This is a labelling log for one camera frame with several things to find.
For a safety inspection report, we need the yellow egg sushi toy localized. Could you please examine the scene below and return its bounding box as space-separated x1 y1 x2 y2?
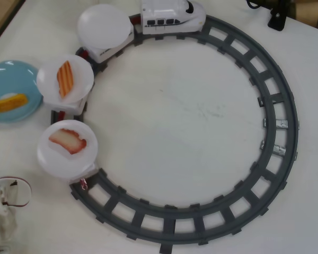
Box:
0 92 28 114

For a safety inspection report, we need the red white sushi toy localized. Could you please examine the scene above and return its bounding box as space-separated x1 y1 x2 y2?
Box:
48 128 87 156

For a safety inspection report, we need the white Shinkansen toy locomotive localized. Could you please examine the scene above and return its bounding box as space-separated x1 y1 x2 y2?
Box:
140 0 207 35

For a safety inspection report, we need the orange striped sushi toy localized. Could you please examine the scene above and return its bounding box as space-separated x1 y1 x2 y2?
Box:
56 60 76 98

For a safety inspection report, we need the blue round dish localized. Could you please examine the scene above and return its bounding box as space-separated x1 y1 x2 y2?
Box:
0 60 45 123

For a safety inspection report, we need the white toy train car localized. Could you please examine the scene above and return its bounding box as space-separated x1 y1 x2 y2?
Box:
81 23 136 64
43 91 87 115
67 162 99 186

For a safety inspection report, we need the white round plate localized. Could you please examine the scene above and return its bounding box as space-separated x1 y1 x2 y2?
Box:
77 4 130 50
36 53 94 104
37 119 99 180

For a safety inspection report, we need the black table clamp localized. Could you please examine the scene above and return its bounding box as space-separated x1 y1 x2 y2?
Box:
267 5 288 32

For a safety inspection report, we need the black cable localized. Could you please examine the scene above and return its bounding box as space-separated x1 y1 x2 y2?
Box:
245 0 281 10

